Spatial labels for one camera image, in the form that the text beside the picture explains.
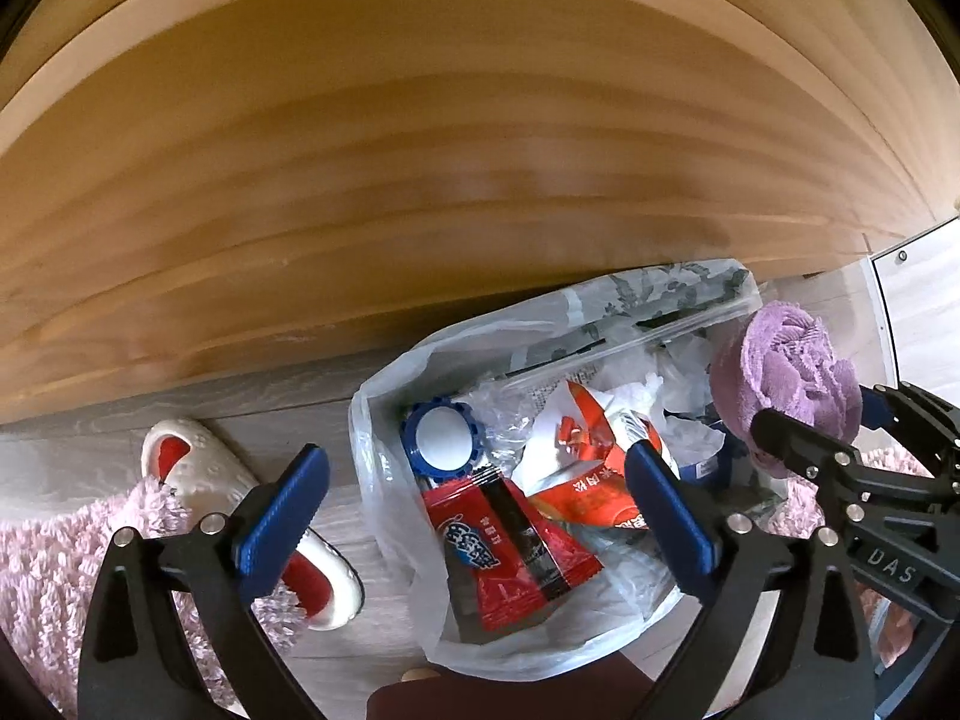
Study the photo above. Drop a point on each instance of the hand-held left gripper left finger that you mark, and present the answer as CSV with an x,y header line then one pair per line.
x,y
289,517

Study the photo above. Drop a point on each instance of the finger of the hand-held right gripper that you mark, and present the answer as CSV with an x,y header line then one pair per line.
x,y
874,405
795,442

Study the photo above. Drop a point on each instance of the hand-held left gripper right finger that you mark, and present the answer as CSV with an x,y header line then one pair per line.
x,y
671,521

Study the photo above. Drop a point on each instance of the purple towel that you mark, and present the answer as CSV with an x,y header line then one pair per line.
x,y
787,367

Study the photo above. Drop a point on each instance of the red white noodle packet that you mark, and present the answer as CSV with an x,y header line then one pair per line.
x,y
585,480

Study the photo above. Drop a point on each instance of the floral waste bin with liner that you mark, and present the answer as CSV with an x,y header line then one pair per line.
x,y
382,465

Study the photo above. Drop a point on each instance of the white plastic bag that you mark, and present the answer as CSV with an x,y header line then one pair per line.
x,y
686,375

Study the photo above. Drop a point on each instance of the red black snack wrapper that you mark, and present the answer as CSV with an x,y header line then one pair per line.
x,y
495,562

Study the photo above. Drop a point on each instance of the white slipper red insole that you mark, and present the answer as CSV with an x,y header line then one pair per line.
x,y
210,457

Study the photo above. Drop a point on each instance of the blue ridged round lid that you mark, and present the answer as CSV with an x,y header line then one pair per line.
x,y
442,439

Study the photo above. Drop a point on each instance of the pink fluffy rug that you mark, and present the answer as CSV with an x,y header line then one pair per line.
x,y
60,562

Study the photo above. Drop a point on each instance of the dark brown panel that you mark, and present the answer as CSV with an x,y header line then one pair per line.
x,y
510,697

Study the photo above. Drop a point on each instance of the wooden bed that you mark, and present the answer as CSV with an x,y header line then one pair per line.
x,y
375,202

